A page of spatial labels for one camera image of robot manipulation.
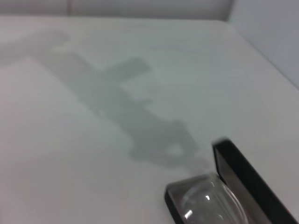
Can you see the black glasses case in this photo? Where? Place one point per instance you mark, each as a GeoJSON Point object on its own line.
{"type": "Point", "coordinates": [245, 168]}

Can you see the clear plastic glasses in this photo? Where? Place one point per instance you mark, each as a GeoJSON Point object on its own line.
{"type": "Point", "coordinates": [210, 205]}

